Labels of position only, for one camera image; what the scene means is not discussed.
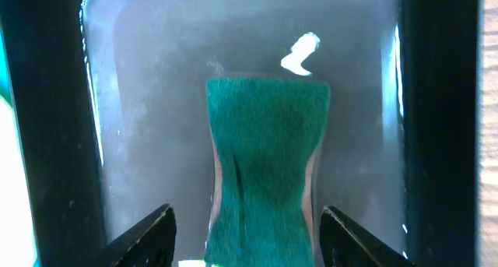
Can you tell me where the black rectangular tray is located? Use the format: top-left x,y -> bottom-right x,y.
1,0 -> 480,266

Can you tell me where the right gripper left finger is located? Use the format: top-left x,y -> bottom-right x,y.
99,204 -> 177,267

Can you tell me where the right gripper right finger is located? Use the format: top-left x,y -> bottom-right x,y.
319,206 -> 412,267

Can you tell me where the green scrubbing sponge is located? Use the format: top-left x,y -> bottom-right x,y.
205,78 -> 331,267

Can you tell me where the teal plastic tray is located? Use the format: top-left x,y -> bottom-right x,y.
1,44 -> 40,267

